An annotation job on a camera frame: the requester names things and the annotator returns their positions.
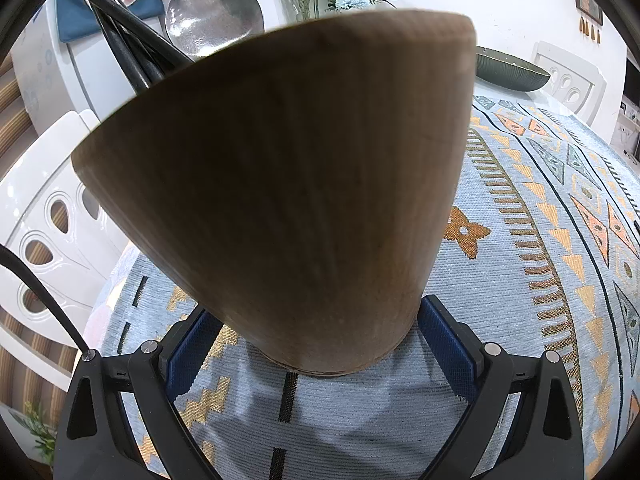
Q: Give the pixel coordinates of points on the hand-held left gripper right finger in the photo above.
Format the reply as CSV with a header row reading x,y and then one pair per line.
x,y
445,347

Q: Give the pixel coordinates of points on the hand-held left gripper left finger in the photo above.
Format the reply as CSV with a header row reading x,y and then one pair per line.
x,y
192,357

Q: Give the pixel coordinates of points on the wooden utensil holder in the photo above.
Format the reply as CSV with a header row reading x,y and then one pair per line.
x,y
280,185

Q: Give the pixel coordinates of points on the patterned light blue tablecloth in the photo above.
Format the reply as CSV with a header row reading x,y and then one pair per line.
x,y
360,425

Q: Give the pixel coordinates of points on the green potted plant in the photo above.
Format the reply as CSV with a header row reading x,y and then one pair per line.
x,y
37,430

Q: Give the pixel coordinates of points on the white dining chair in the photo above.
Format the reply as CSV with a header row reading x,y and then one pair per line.
x,y
575,72
40,195

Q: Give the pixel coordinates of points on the dark green ribbed bowl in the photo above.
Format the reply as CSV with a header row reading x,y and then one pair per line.
x,y
510,72

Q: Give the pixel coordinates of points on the white refrigerator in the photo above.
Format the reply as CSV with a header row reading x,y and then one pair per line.
x,y
95,80

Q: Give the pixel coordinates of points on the dark shelf unit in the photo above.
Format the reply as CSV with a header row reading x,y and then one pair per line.
x,y
631,110

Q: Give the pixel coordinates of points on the silver round plate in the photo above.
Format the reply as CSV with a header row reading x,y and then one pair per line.
x,y
210,15

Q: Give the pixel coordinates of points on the hanging brown tassels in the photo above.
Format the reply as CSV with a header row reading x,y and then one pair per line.
x,y
590,30

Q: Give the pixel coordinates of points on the blue cloth with pink patch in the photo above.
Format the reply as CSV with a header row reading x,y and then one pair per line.
x,y
145,0

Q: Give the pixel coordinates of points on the small framed wall picture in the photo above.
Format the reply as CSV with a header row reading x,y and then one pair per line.
x,y
587,5

